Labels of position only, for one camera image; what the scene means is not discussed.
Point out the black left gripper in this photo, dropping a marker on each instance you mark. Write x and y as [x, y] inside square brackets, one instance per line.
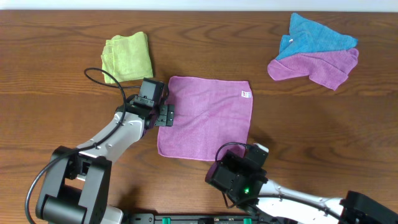
[165, 115]

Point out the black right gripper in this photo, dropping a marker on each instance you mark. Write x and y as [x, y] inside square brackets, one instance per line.
[218, 177]

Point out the purple microfiber cloth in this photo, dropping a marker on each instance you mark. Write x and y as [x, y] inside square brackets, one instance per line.
[208, 113]

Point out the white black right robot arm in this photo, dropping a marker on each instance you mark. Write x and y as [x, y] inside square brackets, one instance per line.
[278, 201]

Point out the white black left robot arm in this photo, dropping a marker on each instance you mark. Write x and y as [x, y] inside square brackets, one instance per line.
[76, 181]

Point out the folded green cloth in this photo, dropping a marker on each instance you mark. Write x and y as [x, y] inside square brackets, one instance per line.
[127, 58]

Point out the crumpled purple cloth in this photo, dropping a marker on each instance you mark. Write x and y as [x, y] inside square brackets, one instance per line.
[329, 69]

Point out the blue cloth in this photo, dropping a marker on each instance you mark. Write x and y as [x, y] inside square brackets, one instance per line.
[306, 36]

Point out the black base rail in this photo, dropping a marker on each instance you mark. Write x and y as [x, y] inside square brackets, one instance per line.
[148, 218]

